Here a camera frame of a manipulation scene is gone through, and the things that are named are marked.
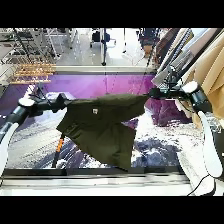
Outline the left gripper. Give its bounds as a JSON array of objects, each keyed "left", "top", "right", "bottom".
[{"left": 49, "top": 92, "right": 73, "bottom": 114}]

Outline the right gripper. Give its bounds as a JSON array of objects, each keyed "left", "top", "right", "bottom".
[{"left": 147, "top": 86, "right": 168, "bottom": 101}]

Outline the dark green T-shirt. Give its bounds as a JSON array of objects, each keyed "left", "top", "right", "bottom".
[{"left": 55, "top": 93, "right": 150, "bottom": 172}]

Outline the heap of clothes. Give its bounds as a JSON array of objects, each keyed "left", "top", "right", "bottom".
[{"left": 151, "top": 27, "right": 224, "bottom": 129}]

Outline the purple garment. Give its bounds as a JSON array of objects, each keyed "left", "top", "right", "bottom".
[{"left": 145, "top": 97, "right": 193, "bottom": 128}]

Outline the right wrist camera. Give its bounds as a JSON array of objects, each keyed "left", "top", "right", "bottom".
[{"left": 166, "top": 65, "right": 179, "bottom": 90}]

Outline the silver frame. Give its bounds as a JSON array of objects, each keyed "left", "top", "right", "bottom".
[{"left": 0, "top": 166, "right": 201, "bottom": 196}]

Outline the black cable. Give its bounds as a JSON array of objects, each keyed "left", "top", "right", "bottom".
[{"left": 187, "top": 172, "right": 217, "bottom": 196}]

